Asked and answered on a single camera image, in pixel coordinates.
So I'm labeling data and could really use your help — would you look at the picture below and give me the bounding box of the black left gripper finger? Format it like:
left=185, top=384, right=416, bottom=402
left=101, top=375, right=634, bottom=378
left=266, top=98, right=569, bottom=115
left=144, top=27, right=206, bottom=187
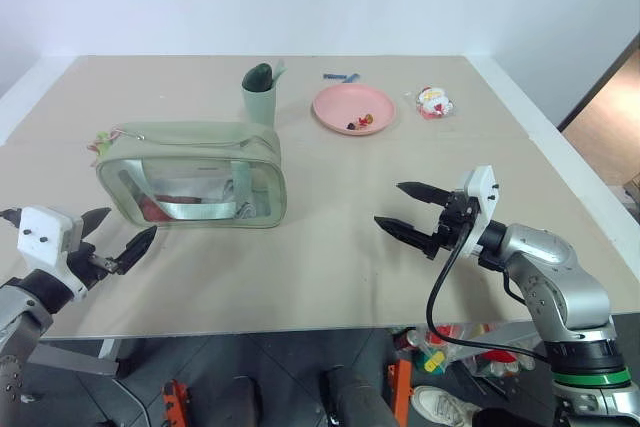
left=80, top=206, right=113, bottom=249
left=113, top=224, right=159, bottom=277

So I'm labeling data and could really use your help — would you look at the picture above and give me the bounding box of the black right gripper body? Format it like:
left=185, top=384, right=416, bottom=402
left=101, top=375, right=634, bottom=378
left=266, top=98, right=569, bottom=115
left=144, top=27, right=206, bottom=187
left=433, top=189, right=484, bottom=253

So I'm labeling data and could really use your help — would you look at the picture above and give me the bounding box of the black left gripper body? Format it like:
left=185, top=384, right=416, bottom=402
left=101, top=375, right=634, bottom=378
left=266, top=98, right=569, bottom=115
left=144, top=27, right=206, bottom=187
left=66, top=241, right=121, bottom=293

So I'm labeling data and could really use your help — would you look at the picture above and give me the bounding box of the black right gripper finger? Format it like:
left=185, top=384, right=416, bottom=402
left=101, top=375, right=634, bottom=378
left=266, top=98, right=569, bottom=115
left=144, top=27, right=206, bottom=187
left=373, top=215, right=440, bottom=261
left=395, top=181, right=454, bottom=208

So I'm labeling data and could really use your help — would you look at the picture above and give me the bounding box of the green transparent toiletry bag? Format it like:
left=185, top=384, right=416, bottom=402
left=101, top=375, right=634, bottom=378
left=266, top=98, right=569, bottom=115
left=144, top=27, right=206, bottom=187
left=94, top=120, right=289, bottom=230

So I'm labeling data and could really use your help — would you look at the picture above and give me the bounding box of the pink green zipper pull charm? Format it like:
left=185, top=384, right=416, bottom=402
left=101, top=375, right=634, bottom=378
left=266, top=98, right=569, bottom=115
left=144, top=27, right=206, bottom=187
left=88, top=128, right=125, bottom=169

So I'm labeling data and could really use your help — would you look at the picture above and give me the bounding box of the packaged santa figure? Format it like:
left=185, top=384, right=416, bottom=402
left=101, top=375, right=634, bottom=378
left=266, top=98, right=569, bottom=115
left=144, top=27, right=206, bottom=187
left=413, top=86, right=456, bottom=122

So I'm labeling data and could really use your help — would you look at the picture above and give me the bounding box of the pink round plate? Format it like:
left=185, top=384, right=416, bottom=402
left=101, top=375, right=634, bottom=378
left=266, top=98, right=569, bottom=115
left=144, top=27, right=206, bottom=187
left=311, top=84, right=398, bottom=137

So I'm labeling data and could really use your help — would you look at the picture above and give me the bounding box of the clear bag of toys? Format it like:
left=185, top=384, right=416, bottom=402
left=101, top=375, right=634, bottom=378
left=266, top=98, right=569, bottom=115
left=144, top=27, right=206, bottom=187
left=398, top=322, right=547, bottom=379

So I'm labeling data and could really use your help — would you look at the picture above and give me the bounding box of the orange metal stand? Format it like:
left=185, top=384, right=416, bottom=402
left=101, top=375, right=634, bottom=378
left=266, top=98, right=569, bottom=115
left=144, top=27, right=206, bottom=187
left=383, top=355, right=414, bottom=427

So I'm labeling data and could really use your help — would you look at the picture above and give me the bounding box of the orange black tool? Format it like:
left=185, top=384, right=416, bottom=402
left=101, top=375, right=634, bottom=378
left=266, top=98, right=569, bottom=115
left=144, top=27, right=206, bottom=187
left=161, top=379, right=190, bottom=427

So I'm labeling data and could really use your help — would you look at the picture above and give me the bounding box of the dark rounded shape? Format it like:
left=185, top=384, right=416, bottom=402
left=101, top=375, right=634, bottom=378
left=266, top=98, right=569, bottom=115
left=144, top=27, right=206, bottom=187
left=318, top=365, right=397, bottom=427

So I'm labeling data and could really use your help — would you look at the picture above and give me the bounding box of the white sneaker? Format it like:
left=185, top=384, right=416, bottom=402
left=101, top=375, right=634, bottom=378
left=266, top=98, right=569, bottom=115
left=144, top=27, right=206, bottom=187
left=410, top=385, right=482, bottom=427

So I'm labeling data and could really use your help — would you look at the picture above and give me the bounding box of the light green cylinder cup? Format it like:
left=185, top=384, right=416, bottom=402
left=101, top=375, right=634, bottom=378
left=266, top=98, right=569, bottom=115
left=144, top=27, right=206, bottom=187
left=241, top=60, right=289, bottom=126

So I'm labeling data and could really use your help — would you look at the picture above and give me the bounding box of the dark green cucumber toy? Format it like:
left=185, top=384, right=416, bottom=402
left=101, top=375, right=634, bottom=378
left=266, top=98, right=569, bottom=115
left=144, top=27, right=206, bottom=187
left=242, top=62, right=274, bottom=94

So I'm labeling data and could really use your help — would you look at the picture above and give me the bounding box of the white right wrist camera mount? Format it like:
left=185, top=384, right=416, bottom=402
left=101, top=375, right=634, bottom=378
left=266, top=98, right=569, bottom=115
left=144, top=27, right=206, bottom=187
left=457, top=165, right=502, bottom=260

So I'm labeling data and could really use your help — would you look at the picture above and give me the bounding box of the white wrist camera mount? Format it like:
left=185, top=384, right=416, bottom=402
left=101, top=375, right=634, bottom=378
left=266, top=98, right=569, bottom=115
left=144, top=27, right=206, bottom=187
left=457, top=165, right=502, bottom=260
left=16, top=205, right=90, bottom=304

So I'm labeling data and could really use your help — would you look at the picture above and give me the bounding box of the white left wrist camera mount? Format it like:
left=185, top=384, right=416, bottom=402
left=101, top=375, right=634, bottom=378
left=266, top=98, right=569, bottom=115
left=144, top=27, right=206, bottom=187
left=16, top=205, right=90, bottom=304

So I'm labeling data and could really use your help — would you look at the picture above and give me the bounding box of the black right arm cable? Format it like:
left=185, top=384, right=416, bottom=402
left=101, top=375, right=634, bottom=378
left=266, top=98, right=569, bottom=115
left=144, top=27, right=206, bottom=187
left=425, top=224, right=551, bottom=364

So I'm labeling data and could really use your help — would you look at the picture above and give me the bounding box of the grey table leg bracket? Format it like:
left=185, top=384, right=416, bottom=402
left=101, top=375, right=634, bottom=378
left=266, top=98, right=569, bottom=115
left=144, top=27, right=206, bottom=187
left=28, top=338, right=122, bottom=378

